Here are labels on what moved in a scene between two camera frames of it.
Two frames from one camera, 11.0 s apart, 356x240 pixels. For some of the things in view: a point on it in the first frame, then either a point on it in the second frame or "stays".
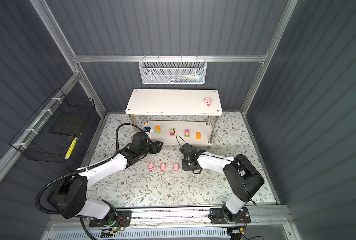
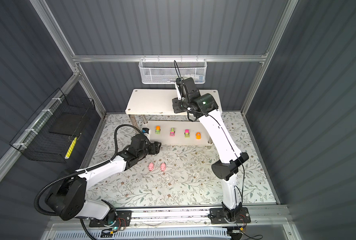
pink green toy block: x=172 y=133 stays
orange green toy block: x=157 y=130 stays
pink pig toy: x=163 y=167 stays
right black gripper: x=184 y=165 -> x=175 y=102
